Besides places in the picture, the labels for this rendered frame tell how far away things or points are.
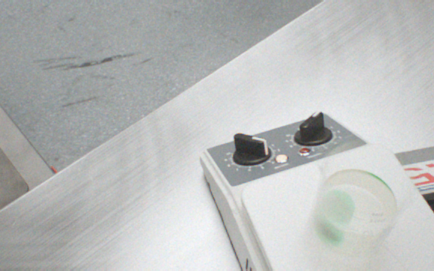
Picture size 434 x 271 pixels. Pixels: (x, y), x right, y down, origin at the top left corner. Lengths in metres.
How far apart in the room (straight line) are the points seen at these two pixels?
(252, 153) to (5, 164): 0.67
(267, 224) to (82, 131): 1.16
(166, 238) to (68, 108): 1.12
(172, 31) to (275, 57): 1.15
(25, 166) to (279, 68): 0.59
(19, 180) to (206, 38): 0.89
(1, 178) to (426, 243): 0.78
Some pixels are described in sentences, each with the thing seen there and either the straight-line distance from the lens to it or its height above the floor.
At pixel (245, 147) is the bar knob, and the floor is 0.81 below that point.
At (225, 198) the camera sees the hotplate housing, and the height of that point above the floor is 0.81.
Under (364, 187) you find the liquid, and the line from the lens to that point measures 0.33.
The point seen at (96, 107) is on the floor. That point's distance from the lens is 1.51.
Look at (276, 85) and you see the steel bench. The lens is 0.53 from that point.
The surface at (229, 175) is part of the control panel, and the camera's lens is 0.40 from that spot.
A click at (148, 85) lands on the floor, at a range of 1.53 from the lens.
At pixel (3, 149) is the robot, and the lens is 1.03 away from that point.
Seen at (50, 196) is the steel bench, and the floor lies 0.75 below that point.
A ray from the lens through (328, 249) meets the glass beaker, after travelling 0.33.
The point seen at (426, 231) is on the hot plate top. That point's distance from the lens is 0.37.
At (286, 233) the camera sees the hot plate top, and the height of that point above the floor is 0.84.
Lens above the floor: 1.15
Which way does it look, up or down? 55 degrees down
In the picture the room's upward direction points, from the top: 1 degrees counter-clockwise
